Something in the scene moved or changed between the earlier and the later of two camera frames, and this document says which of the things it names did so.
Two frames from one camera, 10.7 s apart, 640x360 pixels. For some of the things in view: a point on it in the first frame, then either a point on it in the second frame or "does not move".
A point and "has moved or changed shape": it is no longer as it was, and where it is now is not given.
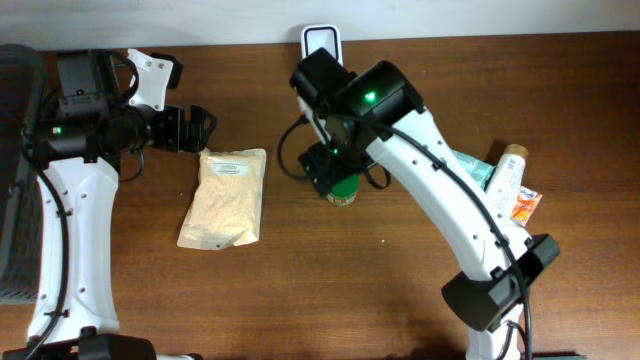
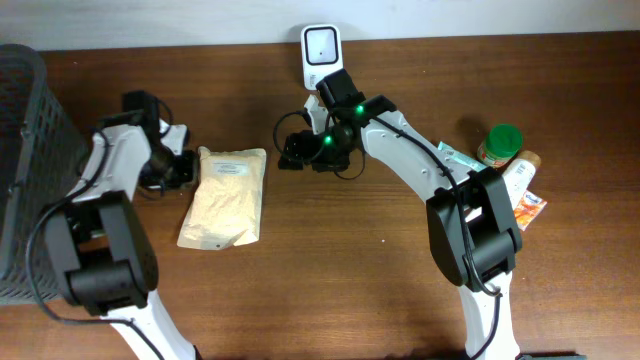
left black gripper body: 166,128 -> 166,169
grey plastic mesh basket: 23,91 does not move
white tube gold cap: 504,195 has moved or changed shape
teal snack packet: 480,172 does not move
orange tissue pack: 525,207 has moved or changed shape
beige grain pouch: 227,206 does not move
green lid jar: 345,191 -> 501,144
